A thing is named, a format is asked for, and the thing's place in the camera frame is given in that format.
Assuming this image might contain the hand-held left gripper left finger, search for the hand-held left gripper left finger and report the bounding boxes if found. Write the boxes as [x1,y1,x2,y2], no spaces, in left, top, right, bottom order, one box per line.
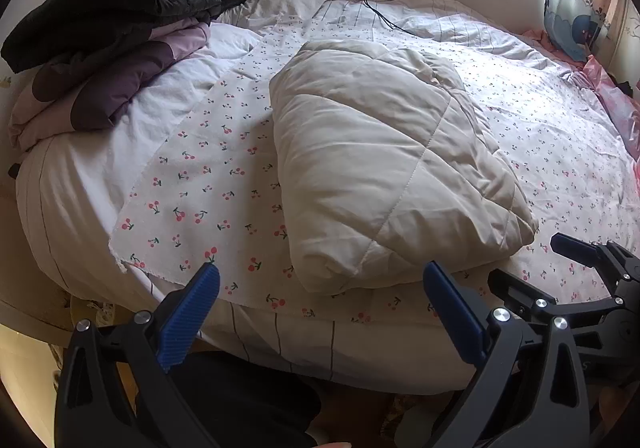
[54,262,222,448]

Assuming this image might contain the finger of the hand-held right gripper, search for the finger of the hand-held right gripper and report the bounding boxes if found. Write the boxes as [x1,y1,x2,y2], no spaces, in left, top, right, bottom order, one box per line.
[487,268,558,325]
[550,233,640,285]

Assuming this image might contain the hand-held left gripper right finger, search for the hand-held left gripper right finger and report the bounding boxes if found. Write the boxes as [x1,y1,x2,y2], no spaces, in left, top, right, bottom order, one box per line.
[422,260,591,448]

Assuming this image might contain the cream quilted jacket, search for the cream quilted jacket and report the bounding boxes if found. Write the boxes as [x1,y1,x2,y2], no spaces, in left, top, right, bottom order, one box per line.
[269,38,540,296]

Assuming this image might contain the cherry print sheet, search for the cherry print sheet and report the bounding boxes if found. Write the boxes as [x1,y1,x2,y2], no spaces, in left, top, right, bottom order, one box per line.
[109,25,640,323]

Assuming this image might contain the pink floral bedding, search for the pink floral bedding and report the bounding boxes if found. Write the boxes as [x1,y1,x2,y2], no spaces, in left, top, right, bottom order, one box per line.
[580,54,640,156]

